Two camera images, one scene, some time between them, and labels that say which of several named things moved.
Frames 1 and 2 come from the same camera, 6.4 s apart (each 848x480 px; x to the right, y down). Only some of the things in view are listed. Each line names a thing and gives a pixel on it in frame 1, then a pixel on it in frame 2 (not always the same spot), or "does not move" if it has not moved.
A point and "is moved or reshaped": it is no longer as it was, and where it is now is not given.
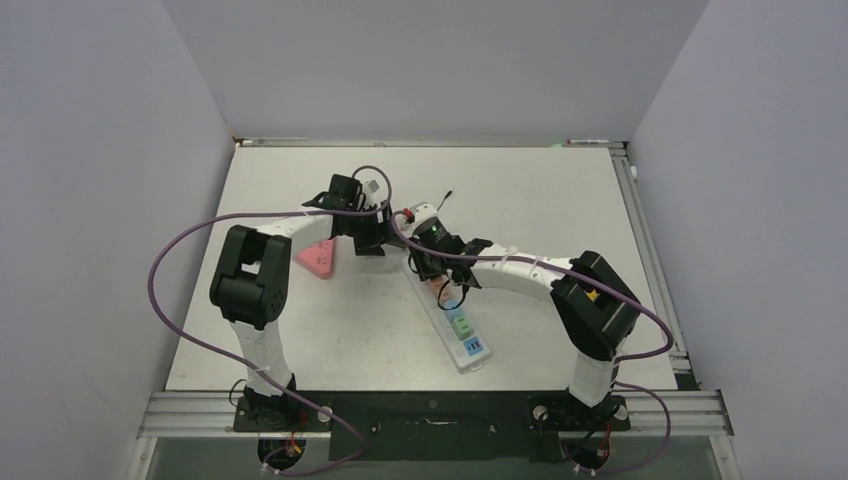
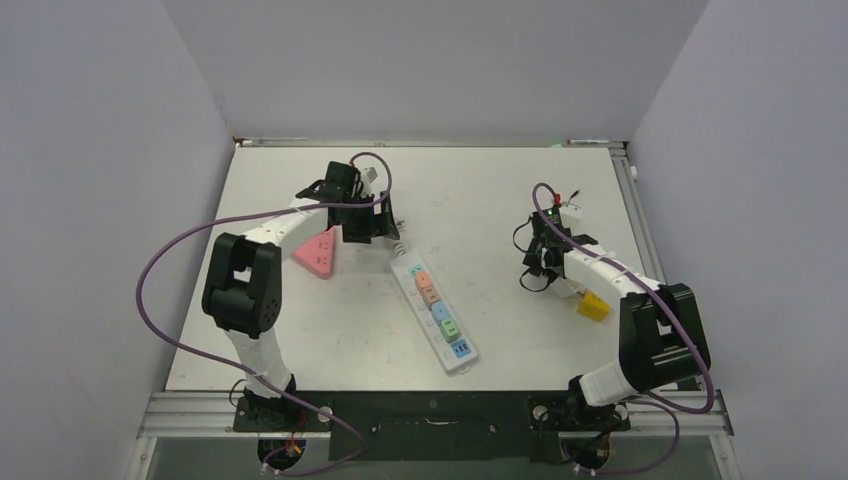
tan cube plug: x=446 y=292 to x=429 y=293
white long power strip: x=470 y=353 to x=453 y=355
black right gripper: x=425 y=270 to x=533 y=260
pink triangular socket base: x=318 y=257 does not move
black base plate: x=446 y=426 does not move
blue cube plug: x=456 y=313 to x=440 y=312
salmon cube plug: x=436 y=284 is moved or reshaped
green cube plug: x=463 y=327 to x=450 y=330
